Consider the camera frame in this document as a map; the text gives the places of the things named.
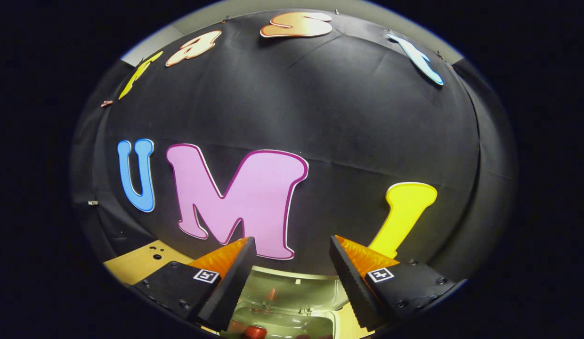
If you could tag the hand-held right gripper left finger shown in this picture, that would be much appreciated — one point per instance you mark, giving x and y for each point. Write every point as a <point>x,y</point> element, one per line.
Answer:
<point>231,292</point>

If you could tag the green desktop garbage bin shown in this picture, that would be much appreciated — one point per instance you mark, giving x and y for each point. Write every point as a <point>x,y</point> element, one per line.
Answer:
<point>287,292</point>

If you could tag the black backdrop cloth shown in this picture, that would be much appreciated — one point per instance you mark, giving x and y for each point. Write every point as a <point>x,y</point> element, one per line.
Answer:
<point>320,103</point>

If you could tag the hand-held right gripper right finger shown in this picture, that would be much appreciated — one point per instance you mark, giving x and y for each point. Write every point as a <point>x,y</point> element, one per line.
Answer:
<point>351,287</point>

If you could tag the wooden desktop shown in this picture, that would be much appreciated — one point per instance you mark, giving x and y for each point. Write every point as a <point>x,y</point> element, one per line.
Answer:
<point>136,263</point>

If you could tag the red pop can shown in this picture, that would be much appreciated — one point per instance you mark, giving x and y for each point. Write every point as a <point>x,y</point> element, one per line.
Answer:
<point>255,332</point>

